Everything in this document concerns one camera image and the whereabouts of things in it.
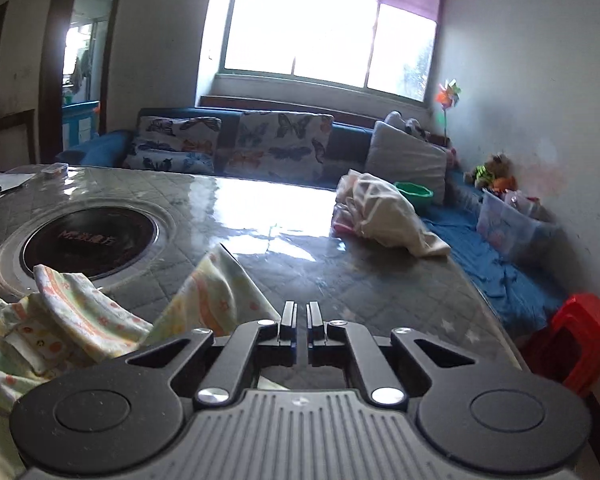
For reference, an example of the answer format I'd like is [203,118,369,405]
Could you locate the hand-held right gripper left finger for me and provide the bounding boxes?
[125,301,298,408]

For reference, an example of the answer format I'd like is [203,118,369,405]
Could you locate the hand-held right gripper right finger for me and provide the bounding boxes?
[306,302,477,406]

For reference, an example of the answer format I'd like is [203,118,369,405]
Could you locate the pale patterned baby garment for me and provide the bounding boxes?
[0,243,292,480]

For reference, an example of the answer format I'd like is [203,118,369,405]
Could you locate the cream cloth pile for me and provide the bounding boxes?
[331,169,451,258]

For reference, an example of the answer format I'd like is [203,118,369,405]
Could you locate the green plastic bowl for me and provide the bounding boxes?
[394,181,435,206]

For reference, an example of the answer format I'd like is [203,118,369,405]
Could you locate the blue sofa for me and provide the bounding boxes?
[56,106,461,196]

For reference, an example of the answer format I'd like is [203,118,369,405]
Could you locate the butterfly print cushion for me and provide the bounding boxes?
[222,110,335,185]
[122,115,222,175]

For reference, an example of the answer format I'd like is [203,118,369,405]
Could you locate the blue bed sheet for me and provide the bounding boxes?
[420,169,571,336]

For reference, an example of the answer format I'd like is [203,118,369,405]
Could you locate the grey pillow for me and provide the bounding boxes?
[364,120,455,206]

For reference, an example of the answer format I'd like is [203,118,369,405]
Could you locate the round black induction cooktop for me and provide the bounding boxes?
[0,202,181,301]

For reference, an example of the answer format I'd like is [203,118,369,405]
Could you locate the clear plastic storage box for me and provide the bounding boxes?
[476,188,558,262]

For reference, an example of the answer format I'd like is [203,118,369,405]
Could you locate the stuffed toy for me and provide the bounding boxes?
[464,152,518,192]

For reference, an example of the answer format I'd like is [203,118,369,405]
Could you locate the red plastic stool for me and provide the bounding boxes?
[521,293,600,397]

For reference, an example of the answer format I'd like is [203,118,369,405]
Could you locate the colourful pinwheel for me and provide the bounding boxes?
[434,79,463,147]

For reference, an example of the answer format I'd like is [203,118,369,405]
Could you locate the blue cabinet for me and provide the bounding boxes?
[61,100,102,144]

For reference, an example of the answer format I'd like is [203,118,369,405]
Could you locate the window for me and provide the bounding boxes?
[217,0,446,105]

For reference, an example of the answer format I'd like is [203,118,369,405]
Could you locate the white paper sheet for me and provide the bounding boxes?
[0,171,38,206]

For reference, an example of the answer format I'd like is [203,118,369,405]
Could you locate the dark wooden door frame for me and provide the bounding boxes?
[38,0,130,165]

